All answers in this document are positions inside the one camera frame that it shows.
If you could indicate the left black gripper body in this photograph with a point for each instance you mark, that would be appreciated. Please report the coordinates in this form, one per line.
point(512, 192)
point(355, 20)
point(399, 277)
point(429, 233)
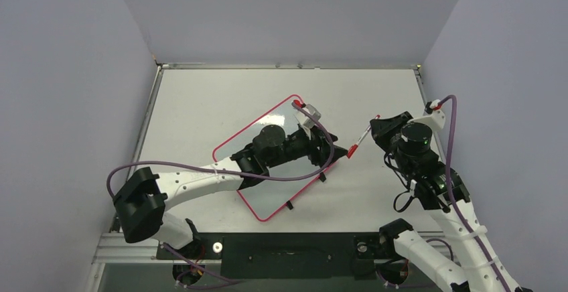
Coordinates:
point(302, 145)

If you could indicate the red capped whiteboard marker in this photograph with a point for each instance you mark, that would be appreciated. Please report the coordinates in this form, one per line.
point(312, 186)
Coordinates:
point(359, 141)

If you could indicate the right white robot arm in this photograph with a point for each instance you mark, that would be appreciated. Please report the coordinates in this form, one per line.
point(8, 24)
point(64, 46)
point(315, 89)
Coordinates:
point(444, 197)

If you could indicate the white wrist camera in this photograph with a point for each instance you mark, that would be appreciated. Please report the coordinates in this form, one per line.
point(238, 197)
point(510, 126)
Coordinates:
point(433, 116)
point(307, 115)

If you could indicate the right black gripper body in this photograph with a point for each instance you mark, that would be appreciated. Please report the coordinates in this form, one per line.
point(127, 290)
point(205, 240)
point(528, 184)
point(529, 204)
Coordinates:
point(390, 127)

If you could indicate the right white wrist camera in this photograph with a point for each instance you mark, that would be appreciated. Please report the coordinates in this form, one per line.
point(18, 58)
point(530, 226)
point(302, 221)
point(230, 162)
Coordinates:
point(433, 116)

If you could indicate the pink framed whiteboard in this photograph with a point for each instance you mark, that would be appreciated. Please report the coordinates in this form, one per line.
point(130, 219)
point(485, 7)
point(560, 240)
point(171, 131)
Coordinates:
point(264, 146)

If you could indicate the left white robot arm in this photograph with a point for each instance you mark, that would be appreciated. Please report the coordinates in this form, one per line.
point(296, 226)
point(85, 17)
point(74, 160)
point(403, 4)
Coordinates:
point(143, 202)

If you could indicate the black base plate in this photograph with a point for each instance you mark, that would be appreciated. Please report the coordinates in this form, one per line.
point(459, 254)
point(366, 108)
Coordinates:
point(295, 267)

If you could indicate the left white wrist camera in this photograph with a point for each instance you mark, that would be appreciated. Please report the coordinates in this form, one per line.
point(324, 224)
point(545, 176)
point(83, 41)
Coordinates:
point(307, 115)

